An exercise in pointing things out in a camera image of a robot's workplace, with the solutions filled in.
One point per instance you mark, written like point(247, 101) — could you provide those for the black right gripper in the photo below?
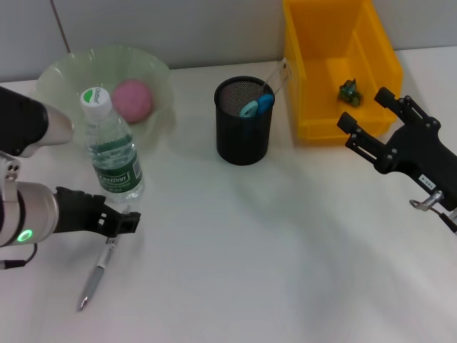
point(421, 153)

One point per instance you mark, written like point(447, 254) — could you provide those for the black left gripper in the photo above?
point(78, 211)

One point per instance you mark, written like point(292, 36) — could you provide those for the green plastic wrapper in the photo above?
point(350, 93)

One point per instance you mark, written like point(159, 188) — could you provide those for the silver pen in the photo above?
point(96, 271)

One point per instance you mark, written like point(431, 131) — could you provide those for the clear green-label water bottle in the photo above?
point(114, 150)

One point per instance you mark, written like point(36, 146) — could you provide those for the clear plastic ruler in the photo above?
point(280, 75)

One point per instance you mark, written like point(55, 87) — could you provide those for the pink peach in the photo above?
point(135, 100)

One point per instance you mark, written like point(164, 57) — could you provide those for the blue scissors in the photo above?
point(262, 103)

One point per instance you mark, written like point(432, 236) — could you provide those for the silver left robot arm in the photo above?
point(25, 214)

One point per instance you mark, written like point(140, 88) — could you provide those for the black mesh pen holder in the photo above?
point(242, 143)

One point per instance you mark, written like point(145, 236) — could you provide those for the pale green wavy fruit plate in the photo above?
point(60, 78)

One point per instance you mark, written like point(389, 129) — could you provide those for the yellow plastic bin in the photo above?
point(321, 107)

